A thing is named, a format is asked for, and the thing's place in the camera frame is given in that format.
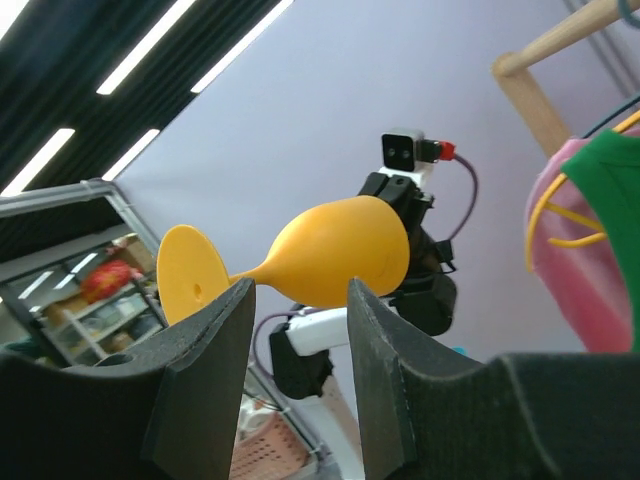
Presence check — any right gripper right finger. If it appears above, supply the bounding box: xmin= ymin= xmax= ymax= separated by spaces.
xmin=347 ymin=279 xmax=639 ymax=479

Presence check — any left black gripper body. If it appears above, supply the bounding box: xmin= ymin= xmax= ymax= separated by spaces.
xmin=358 ymin=172 xmax=434 ymax=235

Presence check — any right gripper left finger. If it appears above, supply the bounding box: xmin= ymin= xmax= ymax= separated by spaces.
xmin=1 ymin=280 xmax=255 ymax=479

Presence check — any yellow wine glass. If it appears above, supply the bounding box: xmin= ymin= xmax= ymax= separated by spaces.
xmin=156 ymin=196 xmax=410 ymax=325

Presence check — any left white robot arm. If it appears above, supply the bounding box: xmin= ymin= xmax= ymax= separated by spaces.
xmin=255 ymin=168 xmax=457 ymax=479

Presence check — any teal plastic wine glass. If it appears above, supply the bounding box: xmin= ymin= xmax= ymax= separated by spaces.
xmin=451 ymin=346 xmax=467 ymax=356

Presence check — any pink plastic basket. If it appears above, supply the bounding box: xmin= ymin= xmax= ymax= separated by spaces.
xmin=229 ymin=412 xmax=310 ymax=480

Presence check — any yellow clothes hanger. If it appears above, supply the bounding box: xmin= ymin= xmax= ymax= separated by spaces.
xmin=525 ymin=114 xmax=639 ymax=280

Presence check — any background storage shelf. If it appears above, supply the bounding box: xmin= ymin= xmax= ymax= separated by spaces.
xmin=1 ymin=233 xmax=164 ymax=365

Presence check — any pink shirt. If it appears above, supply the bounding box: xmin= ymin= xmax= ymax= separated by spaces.
xmin=524 ymin=138 xmax=636 ymax=354

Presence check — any green vest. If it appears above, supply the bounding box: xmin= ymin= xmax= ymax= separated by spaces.
xmin=561 ymin=130 xmax=639 ymax=352

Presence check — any grey clothes hanger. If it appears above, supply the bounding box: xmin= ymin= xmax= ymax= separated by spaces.
xmin=579 ymin=0 xmax=640 ymax=141

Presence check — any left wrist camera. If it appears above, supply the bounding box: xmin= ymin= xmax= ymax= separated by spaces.
xmin=378 ymin=129 xmax=456 ymax=189

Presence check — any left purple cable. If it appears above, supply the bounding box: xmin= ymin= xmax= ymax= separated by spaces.
xmin=249 ymin=154 xmax=480 ymax=381

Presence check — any wooden clothes rack frame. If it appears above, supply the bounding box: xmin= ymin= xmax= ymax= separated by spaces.
xmin=491 ymin=1 xmax=638 ymax=156

